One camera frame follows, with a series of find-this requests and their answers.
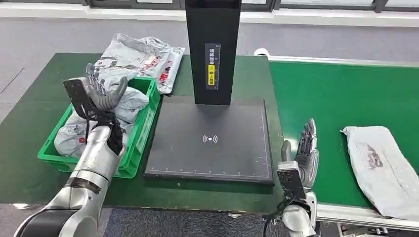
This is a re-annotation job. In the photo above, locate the crumpled grey printed parcel bag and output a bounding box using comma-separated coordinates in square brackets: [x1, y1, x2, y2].
[93, 33, 186, 95]

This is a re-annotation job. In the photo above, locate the grey parcel bag small print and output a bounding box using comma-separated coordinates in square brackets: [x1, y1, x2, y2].
[340, 125, 419, 220]

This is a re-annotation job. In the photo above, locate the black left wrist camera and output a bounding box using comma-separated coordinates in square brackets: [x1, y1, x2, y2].
[63, 78, 95, 114]

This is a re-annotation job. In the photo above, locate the white parcel bag black print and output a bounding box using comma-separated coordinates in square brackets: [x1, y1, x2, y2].
[54, 73, 150, 158]

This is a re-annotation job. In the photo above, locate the green conveyor belt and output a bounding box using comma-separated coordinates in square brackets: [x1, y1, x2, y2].
[269, 60, 419, 210]

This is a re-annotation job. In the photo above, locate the silver conveyor frame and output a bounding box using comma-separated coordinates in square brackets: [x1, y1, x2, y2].
[253, 48, 419, 233]

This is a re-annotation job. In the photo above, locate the green plastic crate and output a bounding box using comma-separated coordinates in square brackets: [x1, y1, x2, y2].
[37, 76, 161, 179]

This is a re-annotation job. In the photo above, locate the black cable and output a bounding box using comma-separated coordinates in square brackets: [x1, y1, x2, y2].
[261, 200, 287, 237]

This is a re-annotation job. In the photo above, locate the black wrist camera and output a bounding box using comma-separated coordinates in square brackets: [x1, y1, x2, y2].
[63, 78, 95, 114]
[277, 161, 308, 200]

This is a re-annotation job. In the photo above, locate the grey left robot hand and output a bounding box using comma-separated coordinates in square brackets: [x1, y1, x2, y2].
[84, 63, 129, 112]

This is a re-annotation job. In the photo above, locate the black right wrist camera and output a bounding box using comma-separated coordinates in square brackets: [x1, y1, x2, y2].
[277, 161, 308, 200]

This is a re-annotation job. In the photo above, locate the black scanner base plate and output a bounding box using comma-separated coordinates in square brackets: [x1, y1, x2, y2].
[144, 95, 276, 187]

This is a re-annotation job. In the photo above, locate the black scanner column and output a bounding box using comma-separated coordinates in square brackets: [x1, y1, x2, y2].
[185, 0, 242, 106]

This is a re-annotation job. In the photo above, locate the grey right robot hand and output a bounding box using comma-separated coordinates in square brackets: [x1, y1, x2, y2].
[281, 118, 320, 189]

